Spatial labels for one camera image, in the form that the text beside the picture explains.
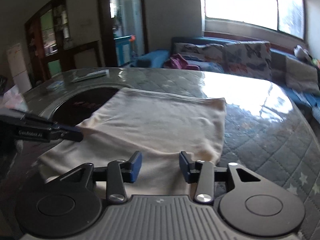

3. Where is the beige cloth garment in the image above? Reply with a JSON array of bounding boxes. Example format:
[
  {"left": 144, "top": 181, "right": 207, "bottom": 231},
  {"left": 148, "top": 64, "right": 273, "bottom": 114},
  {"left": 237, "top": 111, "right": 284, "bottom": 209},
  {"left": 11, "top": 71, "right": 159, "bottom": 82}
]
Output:
[{"left": 39, "top": 88, "right": 226, "bottom": 195}]

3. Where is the pink tissue pack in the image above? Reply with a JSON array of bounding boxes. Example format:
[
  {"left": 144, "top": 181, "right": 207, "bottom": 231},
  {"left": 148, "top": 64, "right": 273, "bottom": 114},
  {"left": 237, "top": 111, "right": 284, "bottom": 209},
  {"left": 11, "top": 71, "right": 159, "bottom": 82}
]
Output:
[{"left": 0, "top": 85, "right": 28, "bottom": 112}]

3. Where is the round black table stove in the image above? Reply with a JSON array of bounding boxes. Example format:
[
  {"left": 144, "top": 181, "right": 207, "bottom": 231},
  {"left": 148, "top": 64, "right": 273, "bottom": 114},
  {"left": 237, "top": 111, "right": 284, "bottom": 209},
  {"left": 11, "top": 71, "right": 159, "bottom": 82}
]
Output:
[{"left": 52, "top": 87, "right": 119, "bottom": 126}]

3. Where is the small blue card box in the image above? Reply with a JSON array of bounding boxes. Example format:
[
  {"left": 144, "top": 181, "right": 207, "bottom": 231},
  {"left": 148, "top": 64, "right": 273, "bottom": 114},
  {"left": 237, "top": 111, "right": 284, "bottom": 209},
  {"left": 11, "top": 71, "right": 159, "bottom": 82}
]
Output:
[{"left": 46, "top": 81, "right": 64, "bottom": 91}]

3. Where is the white refrigerator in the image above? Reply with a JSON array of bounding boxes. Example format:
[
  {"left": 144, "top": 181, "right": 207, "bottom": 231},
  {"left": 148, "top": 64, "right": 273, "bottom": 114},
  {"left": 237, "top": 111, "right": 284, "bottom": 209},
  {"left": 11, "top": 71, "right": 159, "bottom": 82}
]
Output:
[{"left": 7, "top": 43, "right": 31, "bottom": 93}]

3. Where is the white remote control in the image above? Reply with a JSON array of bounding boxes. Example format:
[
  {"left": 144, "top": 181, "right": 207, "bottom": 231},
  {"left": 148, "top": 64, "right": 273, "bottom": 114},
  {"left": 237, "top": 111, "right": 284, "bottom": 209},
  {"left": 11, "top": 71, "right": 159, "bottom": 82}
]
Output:
[{"left": 72, "top": 69, "right": 109, "bottom": 83}]

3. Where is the dark wooden shelf cabinet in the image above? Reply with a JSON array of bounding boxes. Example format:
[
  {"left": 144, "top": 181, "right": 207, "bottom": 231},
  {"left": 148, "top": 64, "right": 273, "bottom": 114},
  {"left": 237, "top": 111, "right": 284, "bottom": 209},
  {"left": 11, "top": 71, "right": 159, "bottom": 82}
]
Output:
[{"left": 24, "top": 0, "right": 102, "bottom": 87}]

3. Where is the blue white cabinet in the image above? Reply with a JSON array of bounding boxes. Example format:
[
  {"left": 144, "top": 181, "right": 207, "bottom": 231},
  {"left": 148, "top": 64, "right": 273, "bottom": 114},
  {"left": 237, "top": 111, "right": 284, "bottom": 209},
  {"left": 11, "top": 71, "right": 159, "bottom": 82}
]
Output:
[{"left": 114, "top": 35, "right": 136, "bottom": 67}]

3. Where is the blue sectional sofa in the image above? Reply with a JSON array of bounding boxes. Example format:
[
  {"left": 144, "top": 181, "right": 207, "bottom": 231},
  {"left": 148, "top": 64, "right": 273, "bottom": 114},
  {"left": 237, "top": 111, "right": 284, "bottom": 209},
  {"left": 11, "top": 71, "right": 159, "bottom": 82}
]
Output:
[{"left": 131, "top": 37, "right": 319, "bottom": 121}]

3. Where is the grey square cushion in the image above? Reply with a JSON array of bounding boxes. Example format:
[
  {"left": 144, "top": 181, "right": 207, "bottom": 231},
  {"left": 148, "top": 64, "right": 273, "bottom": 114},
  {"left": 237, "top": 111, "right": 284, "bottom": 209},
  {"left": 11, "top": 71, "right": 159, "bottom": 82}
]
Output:
[{"left": 285, "top": 57, "right": 319, "bottom": 96}]

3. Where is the pink purple garment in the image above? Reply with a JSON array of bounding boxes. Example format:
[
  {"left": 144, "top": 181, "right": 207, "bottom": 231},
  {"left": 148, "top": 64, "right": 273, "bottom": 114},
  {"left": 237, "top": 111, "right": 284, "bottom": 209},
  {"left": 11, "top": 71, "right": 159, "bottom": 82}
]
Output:
[{"left": 163, "top": 54, "right": 200, "bottom": 71}]

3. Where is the large butterfly print pillow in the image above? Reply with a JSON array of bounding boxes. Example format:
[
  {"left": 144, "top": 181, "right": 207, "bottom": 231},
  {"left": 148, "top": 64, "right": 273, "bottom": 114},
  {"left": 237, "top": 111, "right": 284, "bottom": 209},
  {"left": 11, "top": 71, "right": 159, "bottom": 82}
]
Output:
[{"left": 224, "top": 41, "right": 272, "bottom": 81}]

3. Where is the low butterfly print pillow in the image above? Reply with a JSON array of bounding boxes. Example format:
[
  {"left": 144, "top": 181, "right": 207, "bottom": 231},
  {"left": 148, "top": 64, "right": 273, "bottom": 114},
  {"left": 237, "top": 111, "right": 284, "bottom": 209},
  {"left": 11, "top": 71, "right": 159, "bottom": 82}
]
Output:
[{"left": 173, "top": 42, "right": 225, "bottom": 73}]

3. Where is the panda plush toy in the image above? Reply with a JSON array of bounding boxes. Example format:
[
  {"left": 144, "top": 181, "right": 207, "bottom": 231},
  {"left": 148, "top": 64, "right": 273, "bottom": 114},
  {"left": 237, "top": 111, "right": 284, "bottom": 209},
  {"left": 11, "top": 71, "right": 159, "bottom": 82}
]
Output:
[{"left": 293, "top": 45, "right": 312, "bottom": 61}]

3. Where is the window with frame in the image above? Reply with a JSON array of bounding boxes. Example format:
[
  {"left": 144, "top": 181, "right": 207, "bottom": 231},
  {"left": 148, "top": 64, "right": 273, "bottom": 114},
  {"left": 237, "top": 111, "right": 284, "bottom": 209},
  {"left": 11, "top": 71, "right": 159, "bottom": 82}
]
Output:
[{"left": 204, "top": 0, "right": 305, "bottom": 40}]

